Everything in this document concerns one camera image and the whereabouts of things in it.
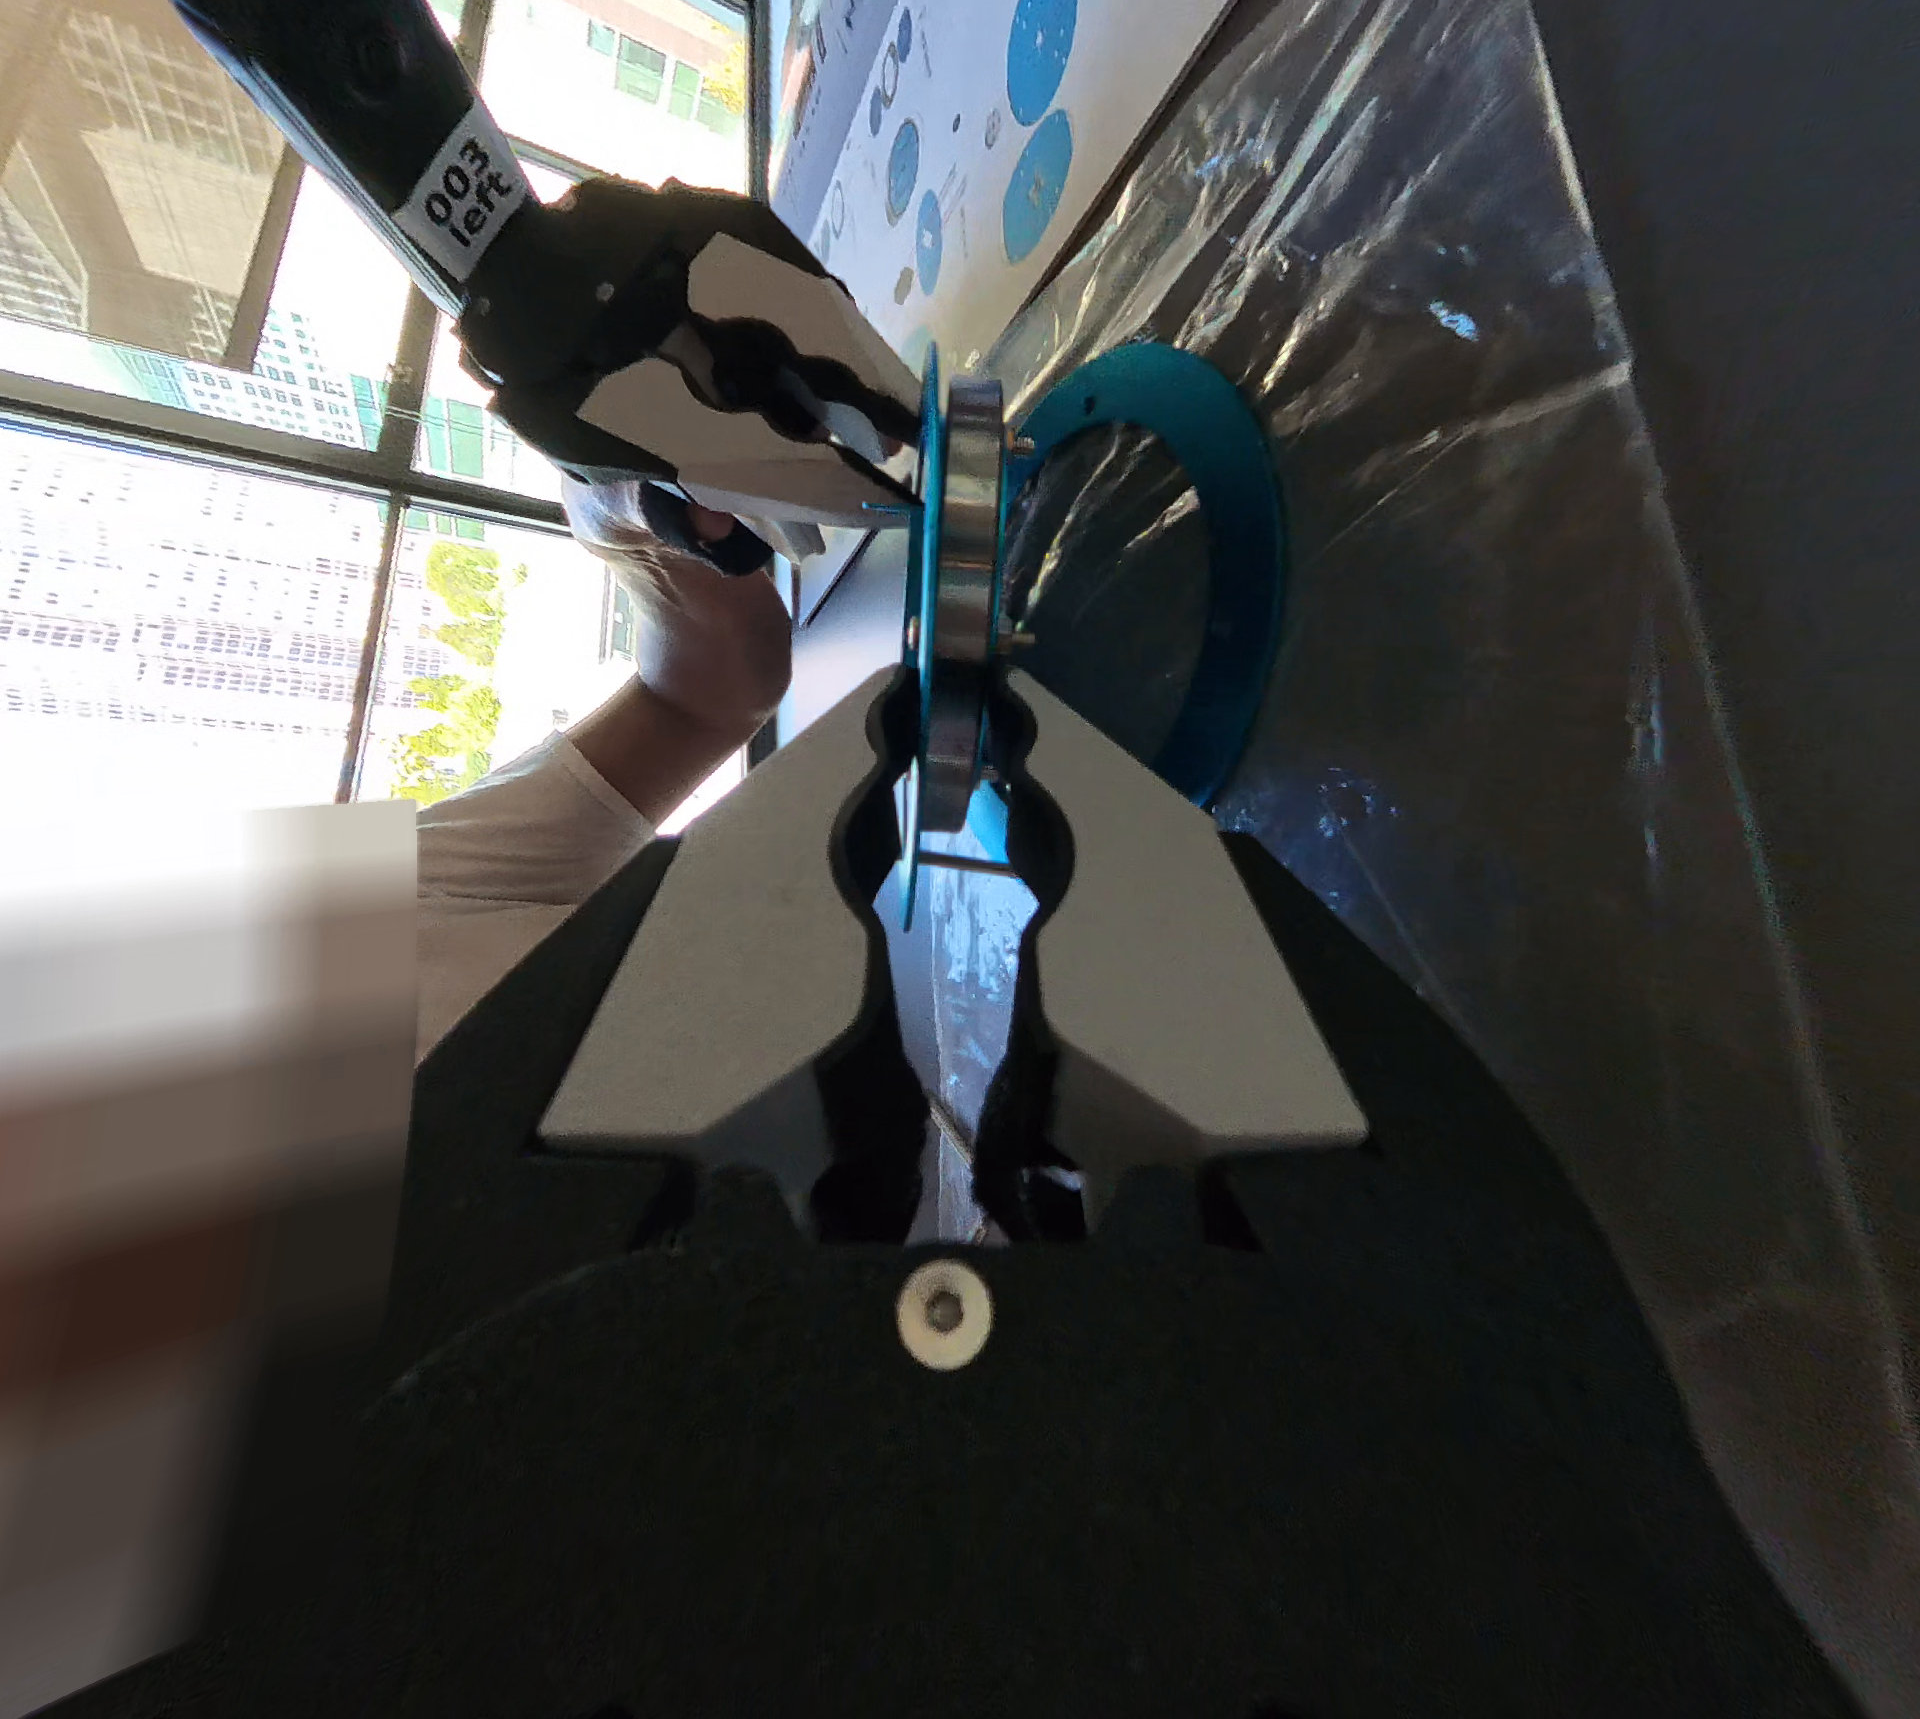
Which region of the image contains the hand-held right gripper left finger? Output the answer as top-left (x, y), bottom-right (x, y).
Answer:
top-left (536, 672), bottom-right (923, 1247)

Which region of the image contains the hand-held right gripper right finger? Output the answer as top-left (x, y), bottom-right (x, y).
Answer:
top-left (970, 681), bottom-right (1371, 1247)

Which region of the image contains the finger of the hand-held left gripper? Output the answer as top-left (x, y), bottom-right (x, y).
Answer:
top-left (677, 230), bottom-right (928, 451)
top-left (575, 352), bottom-right (920, 536)

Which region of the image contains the teal metal ring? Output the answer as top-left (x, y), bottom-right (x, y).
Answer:
top-left (1001, 345), bottom-right (1288, 809)
top-left (895, 339), bottom-right (976, 926)

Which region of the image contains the round bearing with blue bracket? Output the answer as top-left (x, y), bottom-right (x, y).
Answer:
top-left (927, 377), bottom-right (1009, 837)

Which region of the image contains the large clear plastic bag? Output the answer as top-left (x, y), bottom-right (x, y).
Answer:
top-left (899, 0), bottom-right (1920, 1677)

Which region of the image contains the person's left forearm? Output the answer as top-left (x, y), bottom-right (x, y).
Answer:
top-left (566, 677), bottom-right (751, 841)

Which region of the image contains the grey desk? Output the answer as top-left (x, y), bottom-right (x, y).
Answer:
top-left (787, 0), bottom-right (1920, 1719)

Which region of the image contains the person's left hand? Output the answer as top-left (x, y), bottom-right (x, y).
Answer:
top-left (560, 477), bottom-right (800, 744)

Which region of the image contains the large window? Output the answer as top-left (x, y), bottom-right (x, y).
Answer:
top-left (0, 0), bottom-right (793, 809)

